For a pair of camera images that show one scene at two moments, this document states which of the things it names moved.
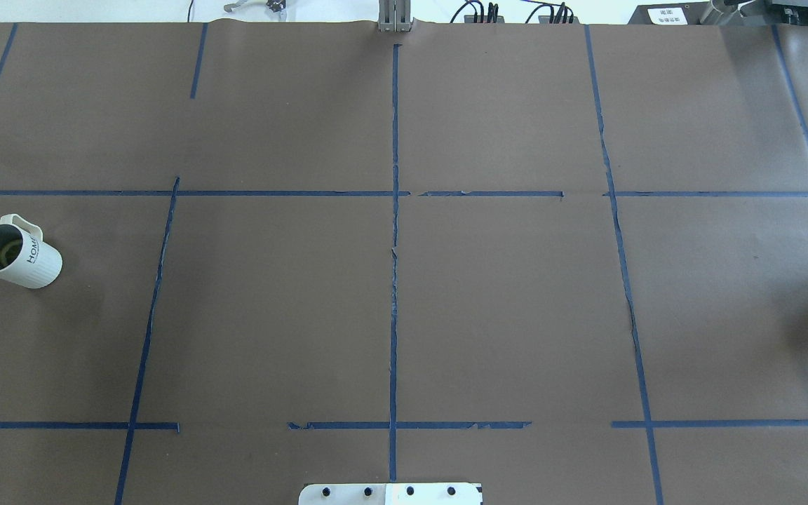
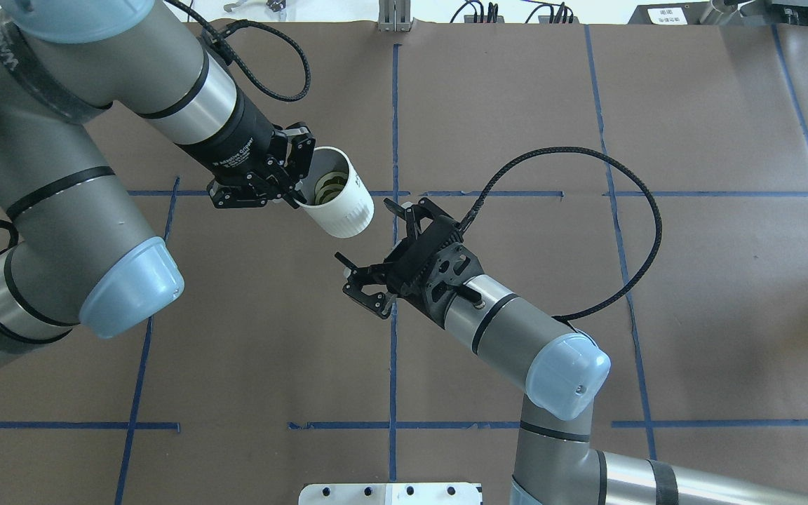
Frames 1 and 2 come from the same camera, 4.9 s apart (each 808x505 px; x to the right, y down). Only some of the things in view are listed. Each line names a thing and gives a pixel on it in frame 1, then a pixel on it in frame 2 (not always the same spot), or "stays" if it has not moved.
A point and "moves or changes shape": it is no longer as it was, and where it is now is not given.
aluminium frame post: x=394 y=15 stays
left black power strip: x=470 y=19 stays
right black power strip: x=546 y=19 stays
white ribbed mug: x=41 y=263 moves or changes shape
